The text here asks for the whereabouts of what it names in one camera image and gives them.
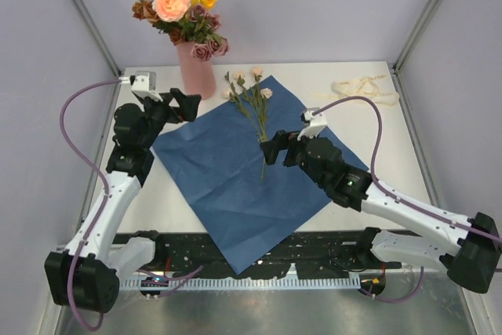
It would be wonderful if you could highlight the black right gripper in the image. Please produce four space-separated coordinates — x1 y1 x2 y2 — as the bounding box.
261 126 328 188

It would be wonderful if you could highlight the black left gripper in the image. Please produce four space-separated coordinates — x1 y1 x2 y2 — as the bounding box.
138 88 199 149

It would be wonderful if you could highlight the cream white flower stem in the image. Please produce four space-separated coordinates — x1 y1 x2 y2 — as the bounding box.
221 66 275 182

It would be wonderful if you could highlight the blue wrapping paper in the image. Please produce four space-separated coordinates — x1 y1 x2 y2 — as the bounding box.
151 97 356 273

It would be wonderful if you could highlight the mauve flower stem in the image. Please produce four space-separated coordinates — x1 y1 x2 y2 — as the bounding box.
187 4 230 63

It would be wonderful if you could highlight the artificial flower bunch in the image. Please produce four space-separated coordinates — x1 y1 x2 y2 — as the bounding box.
132 0 187 46

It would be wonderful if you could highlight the cream ribbon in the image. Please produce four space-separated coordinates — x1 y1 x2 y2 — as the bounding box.
310 75 400 107

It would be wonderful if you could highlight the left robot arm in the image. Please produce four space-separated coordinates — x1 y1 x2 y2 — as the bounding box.
44 89 202 315

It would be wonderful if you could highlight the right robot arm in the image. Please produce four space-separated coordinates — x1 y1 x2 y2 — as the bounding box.
260 130 501 293

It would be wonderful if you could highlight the pink tapered vase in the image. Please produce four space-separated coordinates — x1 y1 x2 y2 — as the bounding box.
176 42 216 100

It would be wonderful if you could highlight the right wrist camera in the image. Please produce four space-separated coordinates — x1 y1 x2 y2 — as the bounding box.
297 107 327 140

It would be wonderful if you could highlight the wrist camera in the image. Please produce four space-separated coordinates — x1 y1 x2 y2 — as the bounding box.
118 71 162 102
297 107 327 140

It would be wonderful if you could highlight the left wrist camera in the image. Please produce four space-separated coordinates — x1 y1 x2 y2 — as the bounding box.
118 71 162 102

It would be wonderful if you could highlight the white slotted cable duct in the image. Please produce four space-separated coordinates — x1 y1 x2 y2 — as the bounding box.
120 274 361 292

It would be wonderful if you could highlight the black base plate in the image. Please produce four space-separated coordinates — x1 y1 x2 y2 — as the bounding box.
113 231 401 280

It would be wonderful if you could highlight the left aluminium frame post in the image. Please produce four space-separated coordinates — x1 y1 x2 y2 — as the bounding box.
71 0 122 76

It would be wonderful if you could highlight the aluminium frame post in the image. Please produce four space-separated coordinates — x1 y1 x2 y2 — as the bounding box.
391 0 443 75
71 0 122 76

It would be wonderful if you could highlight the right aluminium frame post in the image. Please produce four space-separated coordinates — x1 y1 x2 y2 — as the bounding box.
391 0 443 75

